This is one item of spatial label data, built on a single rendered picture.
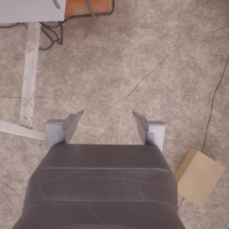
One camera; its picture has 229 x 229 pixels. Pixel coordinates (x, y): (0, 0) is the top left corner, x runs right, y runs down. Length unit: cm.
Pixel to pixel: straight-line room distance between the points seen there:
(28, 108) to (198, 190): 123
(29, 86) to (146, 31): 99
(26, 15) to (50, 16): 10
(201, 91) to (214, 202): 81
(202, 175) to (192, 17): 120
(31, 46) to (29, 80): 25
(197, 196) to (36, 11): 130
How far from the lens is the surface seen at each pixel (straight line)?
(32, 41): 137
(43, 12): 79
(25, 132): 121
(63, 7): 82
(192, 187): 123
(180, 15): 162
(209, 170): 125
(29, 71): 129
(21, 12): 83
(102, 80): 134
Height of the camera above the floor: 125
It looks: 82 degrees down
